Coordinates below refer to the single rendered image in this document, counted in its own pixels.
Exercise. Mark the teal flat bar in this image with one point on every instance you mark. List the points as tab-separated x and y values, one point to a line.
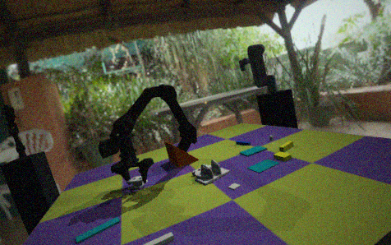
96	230

